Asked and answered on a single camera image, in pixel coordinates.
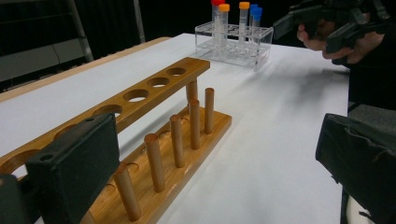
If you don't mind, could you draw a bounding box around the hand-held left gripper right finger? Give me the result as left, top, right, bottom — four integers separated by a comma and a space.
315, 113, 396, 224

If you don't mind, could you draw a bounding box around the white striped clothing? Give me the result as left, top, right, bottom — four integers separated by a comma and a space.
345, 195, 379, 224

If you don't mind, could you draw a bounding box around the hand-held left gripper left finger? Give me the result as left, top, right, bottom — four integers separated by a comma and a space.
25, 113, 121, 224

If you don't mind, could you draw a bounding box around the wooden test tube rack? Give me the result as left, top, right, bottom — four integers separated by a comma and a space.
0, 56, 233, 224

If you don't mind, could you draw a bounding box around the orange capped clear test tube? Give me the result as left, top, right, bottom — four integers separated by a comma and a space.
238, 1, 251, 46
218, 3, 231, 49

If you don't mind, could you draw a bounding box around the grey cloth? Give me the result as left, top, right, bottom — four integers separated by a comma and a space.
347, 103, 396, 127

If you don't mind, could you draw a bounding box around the grey metal stand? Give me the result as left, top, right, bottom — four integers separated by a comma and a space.
0, 0, 147, 84

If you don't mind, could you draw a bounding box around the red capped clear test tube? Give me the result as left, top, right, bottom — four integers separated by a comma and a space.
210, 0, 226, 48

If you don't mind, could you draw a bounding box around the clear acrylic test tube rack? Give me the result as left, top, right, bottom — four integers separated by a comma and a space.
194, 21, 275, 71

